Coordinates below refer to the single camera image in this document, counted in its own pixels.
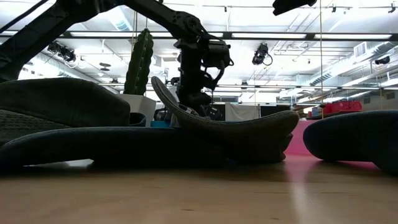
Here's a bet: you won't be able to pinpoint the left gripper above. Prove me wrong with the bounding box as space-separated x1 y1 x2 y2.
178 39 225 119

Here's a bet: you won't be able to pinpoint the black office chair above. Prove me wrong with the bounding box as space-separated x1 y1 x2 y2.
154 107 175 122

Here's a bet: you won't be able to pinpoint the white hanging cloth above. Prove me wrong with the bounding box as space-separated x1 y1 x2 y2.
225 102 261 122

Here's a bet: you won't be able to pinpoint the tall green cactus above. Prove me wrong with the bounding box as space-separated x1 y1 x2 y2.
123 28 155 96

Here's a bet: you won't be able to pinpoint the black partition panel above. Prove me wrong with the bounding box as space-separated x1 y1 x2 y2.
260 105 292 123

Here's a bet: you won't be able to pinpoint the dark slipper left foreground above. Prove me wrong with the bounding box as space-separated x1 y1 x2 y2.
0 126 226 169

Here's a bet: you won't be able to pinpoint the pink plastic bin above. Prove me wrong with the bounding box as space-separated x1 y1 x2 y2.
284 119 318 157

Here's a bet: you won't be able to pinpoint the red storage bins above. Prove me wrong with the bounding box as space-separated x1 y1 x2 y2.
323 100 363 114

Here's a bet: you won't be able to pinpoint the dark shelf cart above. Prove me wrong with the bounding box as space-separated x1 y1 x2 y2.
306 111 363 121

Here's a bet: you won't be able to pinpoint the black ceiling spotlight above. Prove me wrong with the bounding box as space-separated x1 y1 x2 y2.
47 41 77 63

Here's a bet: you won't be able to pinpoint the black overhead frame bar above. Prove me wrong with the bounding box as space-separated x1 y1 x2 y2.
0 30 398 42

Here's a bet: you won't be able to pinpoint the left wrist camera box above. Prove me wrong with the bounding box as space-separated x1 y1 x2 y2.
203 40 234 69

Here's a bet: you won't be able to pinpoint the black overhead camera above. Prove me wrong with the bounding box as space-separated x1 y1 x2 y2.
251 42 274 66

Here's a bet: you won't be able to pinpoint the yellow hanging rope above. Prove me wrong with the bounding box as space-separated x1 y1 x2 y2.
319 0 324 119

